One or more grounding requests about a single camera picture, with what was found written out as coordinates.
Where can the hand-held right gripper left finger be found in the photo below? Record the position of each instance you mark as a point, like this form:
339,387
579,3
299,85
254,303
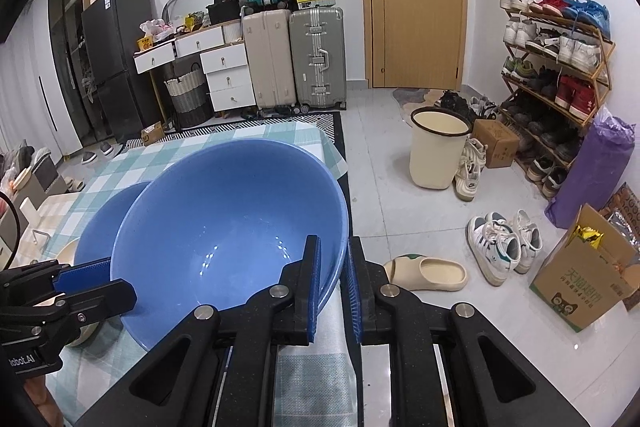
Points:
314,287

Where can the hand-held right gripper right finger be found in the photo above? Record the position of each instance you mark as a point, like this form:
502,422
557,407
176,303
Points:
354,292

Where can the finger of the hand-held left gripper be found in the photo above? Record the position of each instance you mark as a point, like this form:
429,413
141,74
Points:
100,297
82,274

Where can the blue bowl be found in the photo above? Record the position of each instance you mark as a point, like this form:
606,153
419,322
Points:
105,227
225,217

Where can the person's left hand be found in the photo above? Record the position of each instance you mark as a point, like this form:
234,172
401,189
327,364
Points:
40,402

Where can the bent metal stand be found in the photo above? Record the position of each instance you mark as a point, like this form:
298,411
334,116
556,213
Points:
40,239

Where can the beige checked cloth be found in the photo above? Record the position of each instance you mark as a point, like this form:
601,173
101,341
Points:
55,219

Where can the beige slide sandal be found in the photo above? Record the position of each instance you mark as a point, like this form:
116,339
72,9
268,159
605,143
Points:
435,274

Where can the beige slippers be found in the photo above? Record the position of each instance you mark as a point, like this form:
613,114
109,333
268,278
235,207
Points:
75,183

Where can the beige basin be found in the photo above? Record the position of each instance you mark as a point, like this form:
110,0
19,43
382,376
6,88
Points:
20,179

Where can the grey slipper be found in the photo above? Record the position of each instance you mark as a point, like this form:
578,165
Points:
87,155
105,148

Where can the pile of grey clothes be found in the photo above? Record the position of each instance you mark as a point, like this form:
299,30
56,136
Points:
20,157

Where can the white high-top sneaker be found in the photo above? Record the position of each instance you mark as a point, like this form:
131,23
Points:
465,182
475,152

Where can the labelled flat cardboard box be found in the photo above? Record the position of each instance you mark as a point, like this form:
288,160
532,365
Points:
152,134

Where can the cream trash bin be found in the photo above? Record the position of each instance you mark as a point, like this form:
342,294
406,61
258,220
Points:
437,157

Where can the white wardrobe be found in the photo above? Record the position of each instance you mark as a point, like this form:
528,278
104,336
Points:
30,97

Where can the grey door mat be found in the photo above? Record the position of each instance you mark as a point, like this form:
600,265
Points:
412,96

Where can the small brown cardboard box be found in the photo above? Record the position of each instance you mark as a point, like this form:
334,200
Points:
495,142

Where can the woven laundry basket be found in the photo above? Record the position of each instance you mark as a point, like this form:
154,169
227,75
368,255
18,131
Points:
187,97

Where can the black sandals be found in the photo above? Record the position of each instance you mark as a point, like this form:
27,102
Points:
450,100

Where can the cat print cardboard box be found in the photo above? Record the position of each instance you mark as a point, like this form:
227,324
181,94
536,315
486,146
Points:
575,287

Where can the white drawer desk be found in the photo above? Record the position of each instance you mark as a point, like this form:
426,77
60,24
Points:
227,82

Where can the silver suitcase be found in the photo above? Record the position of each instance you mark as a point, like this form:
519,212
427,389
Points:
315,57

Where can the beige suitcase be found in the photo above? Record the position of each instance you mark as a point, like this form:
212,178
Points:
270,57

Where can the yellow snack packet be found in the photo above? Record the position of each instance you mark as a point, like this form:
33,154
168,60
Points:
587,235

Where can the black refrigerator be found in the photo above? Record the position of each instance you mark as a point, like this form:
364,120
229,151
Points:
120,37

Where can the dark glass wardrobe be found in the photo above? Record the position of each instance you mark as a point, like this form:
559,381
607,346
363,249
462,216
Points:
65,32

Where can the white plastic bag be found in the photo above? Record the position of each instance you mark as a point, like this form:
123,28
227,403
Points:
152,29

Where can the brown patterned bag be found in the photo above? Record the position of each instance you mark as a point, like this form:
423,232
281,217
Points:
627,207

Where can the black storage box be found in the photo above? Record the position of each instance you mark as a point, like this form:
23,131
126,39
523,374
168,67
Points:
224,13

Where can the wooden shoe rack with shoes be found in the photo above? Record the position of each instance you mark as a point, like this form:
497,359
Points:
575,52

